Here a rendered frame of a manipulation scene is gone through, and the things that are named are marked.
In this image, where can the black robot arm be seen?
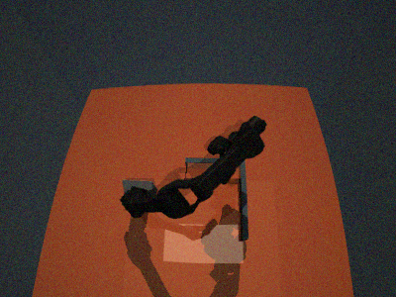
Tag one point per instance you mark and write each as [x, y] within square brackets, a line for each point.
[241, 145]

